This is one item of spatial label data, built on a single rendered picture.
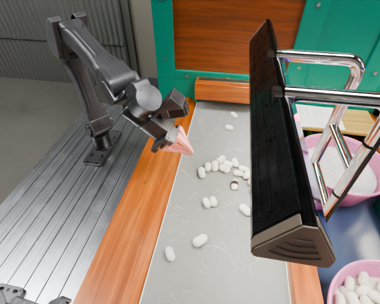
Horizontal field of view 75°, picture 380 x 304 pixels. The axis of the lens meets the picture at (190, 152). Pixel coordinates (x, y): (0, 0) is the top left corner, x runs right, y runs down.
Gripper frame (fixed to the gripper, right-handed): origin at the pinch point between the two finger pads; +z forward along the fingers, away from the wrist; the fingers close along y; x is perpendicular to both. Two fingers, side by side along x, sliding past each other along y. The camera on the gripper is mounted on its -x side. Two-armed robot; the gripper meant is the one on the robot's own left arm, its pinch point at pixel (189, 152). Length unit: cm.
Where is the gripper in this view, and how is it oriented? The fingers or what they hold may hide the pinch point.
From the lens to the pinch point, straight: 65.5
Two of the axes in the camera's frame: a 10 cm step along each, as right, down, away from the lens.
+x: -6.4, 4.8, 6.0
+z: 7.5, 5.6, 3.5
